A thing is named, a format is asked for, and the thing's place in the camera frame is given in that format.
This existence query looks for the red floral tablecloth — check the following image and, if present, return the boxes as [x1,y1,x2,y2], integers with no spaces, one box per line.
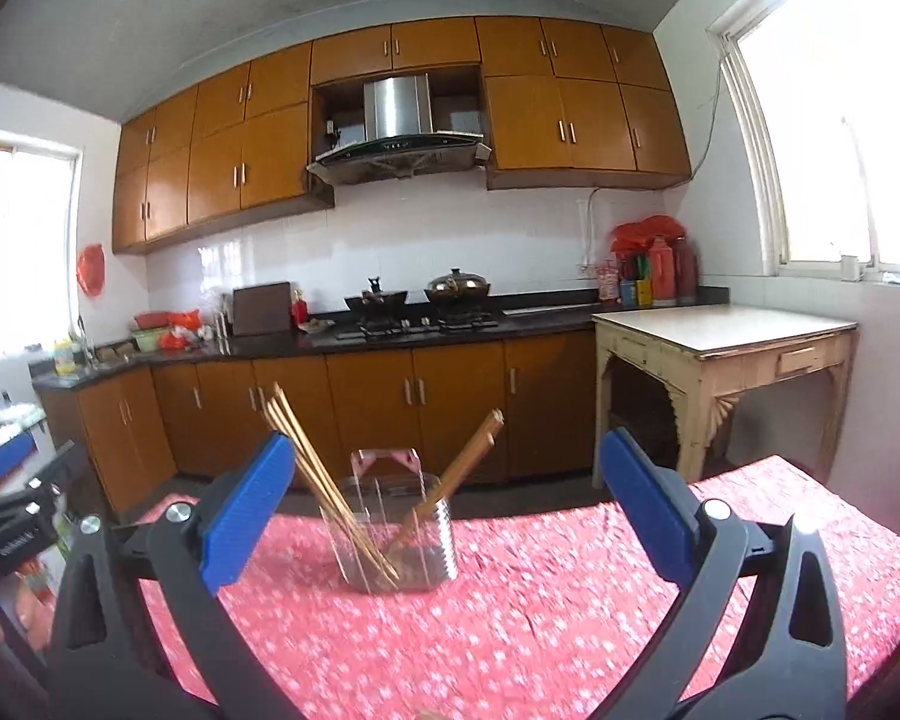
[129,452,900,720]

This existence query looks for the brown knife block box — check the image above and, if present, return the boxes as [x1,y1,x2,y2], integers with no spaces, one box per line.
[232,281,292,337]

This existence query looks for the red wall decoration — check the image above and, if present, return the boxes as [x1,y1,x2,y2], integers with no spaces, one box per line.
[76,242,107,299]

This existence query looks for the window with white frame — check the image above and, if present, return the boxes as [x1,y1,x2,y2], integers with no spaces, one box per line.
[717,0,900,284]

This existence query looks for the brown upper kitchen cabinets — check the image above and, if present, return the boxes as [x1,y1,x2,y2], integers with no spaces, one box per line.
[112,15,691,254]

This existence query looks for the red plastic bag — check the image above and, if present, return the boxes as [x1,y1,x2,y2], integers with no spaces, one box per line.
[610,215,686,257]

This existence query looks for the dark lidded pot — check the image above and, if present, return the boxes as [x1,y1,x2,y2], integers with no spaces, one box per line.
[424,266,491,312]

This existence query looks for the old cream wooden table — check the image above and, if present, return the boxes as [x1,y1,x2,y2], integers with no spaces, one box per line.
[592,304,859,483]

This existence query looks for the steel wire utensil holder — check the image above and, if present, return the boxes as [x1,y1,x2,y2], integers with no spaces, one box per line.
[320,449,458,595]

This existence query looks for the red bottle on counter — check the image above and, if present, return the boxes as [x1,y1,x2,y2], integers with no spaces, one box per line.
[647,236,676,307]

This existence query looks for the steel range hood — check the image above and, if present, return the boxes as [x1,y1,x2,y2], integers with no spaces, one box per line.
[307,65,493,187]

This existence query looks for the black wok with handle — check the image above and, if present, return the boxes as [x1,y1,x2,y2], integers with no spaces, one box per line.
[344,277,408,320]

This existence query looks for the brown lower kitchen cabinets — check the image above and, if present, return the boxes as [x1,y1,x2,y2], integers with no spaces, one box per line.
[32,287,732,519]

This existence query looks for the brown kitchen cabinets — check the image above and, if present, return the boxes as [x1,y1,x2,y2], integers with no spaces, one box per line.
[112,15,691,254]
[32,287,732,519]

